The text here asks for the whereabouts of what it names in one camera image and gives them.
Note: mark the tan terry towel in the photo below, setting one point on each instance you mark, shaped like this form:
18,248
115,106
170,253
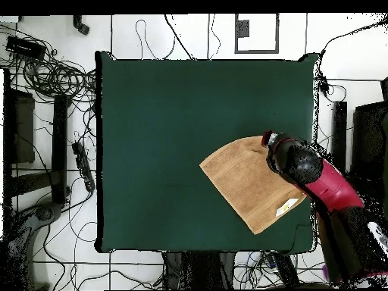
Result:
248,182

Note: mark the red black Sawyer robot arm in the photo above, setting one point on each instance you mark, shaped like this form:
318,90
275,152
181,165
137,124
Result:
330,188

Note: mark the black stand bar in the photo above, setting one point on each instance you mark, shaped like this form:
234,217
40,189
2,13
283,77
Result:
339,130
59,145

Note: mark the black plug adapter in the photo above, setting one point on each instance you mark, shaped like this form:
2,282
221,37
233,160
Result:
323,85

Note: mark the black cabinet panel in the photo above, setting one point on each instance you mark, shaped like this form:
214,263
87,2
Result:
369,139
24,127

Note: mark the dark grey square plate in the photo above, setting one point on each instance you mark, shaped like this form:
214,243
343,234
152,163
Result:
242,28

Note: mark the dark green table cloth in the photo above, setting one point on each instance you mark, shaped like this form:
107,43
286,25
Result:
151,121

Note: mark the wide black power strip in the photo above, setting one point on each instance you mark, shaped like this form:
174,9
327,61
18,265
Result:
286,269

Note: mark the long black power strip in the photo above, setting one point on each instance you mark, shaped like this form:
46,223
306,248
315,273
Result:
83,166

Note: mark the black angled object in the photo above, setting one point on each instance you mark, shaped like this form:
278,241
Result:
81,26

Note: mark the grey chair base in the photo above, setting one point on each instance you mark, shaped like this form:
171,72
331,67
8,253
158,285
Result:
45,212

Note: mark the black rectangular box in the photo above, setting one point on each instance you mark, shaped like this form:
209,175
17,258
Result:
25,47

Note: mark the grey rectangular frame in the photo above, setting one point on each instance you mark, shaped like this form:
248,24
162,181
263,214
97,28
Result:
236,45

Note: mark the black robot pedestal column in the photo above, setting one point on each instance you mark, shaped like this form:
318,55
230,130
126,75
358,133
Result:
200,269

